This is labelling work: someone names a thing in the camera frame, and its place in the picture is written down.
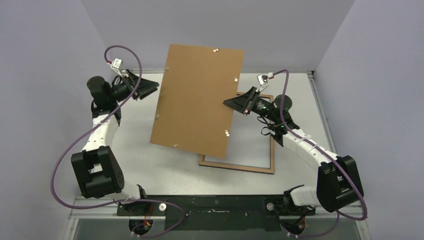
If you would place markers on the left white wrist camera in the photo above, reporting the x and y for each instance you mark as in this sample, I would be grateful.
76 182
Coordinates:
116 65

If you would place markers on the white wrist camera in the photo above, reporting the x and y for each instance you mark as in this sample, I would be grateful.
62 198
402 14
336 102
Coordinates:
263 80
116 65

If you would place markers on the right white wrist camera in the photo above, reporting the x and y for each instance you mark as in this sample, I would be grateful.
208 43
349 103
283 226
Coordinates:
263 80

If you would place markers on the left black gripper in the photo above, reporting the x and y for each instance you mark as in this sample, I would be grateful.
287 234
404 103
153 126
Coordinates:
145 88

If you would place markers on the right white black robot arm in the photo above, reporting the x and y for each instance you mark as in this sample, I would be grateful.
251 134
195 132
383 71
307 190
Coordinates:
338 181

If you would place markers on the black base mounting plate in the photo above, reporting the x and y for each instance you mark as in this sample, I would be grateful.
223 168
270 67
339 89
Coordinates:
215 213

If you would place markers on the brown backing board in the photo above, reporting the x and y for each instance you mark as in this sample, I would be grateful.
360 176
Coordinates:
190 113

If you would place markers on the aluminium front rail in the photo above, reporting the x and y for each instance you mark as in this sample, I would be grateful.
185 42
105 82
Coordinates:
76 208

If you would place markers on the wooden picture frame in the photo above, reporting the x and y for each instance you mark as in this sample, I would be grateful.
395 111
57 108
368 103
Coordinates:
248 169

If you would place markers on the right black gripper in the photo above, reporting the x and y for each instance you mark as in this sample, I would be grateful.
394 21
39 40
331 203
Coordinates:
249 100

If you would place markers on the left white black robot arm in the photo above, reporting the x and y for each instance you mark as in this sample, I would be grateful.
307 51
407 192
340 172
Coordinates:
96 168

